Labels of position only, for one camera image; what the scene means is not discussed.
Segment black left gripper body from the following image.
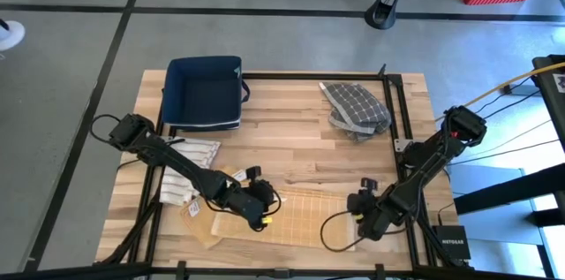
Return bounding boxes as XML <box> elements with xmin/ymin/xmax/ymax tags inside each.
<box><xmin>227</xmin><ymin>179</ymin><xmax>280</xmax><ymax>232</ymax></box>

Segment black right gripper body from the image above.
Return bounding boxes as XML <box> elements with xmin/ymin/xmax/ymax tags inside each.
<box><xmin>346</xmin><ymin>190</ymin><xmax>393</xmax><ymax>243</ymax></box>

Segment orange towel with white grid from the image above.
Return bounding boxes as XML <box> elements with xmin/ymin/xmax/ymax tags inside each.
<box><xmin>210</xmin><ymin>187</ymin><xmax>357</xmax><ymax>253</ymax></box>

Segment plain orange waffle towel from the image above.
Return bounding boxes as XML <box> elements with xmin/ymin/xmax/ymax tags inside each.
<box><xmin>179</xmin><ymin>163</ymin><xmax>251</xmax><ymax>251</ymax></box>

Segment white towel with pink stripes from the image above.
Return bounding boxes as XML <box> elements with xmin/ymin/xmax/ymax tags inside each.
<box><xmin>158</xmin><ymin>137</ymin><xmax>222</xmax><ymax>208</ymax></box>

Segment grey checked towel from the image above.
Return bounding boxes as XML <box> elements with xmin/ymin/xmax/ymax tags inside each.
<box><xmin>319</xmin><ymin>80</ymin><xmax>393</xmax><ymax>143</ymax></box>

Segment navy fabric bin white stripes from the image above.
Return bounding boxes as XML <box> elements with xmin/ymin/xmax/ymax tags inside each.
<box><xmin>160</xmin><ymin>55</ymin><xmax>252</xmax><ymax>132</ymax></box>

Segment black furniture beam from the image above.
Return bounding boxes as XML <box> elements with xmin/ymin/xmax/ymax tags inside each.
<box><xmin>454</xmin><ymin>163</ymin><xmax>565</xmax><ymax>228</ymax></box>

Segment black rig crossbar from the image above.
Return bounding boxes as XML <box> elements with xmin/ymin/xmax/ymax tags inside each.
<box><xmin>0</xmin><ymin>261</ymin><xmax>565</xmax><ymax>280</ymax></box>

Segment black cart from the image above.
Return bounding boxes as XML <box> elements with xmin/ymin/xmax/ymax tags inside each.
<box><xmin>531</xmin><ymin>54</ymin><xmax>565</xmax><ymax>140</ymax></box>

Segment white round floor object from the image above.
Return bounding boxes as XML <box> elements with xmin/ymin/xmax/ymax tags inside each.
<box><xmin>0</xmin><ymin>18</ymin><xmax>26</xmax><ymax>52</ymax></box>

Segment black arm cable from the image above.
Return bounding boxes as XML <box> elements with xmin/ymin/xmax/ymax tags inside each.
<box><xmin>263</xmin><ymin>185</ymin><xmax>283</xmax><ymax>220</ymax></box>
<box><xmin>319</xmin><ymin>209</ymin><xmax>368</xmax><ymax>254</ymax></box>

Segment black network switch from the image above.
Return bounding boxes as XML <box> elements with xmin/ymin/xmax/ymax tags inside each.
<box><xmin>431</xmin><ymin>224</ymin><xmax>471</xmax><ymax>261</ymax></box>

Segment yellow cable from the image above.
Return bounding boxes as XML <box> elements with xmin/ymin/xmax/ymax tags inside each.
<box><xmin>434</xmin><ymin>61</ymin><xmax>565</xmax><ymax>122</ymax></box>

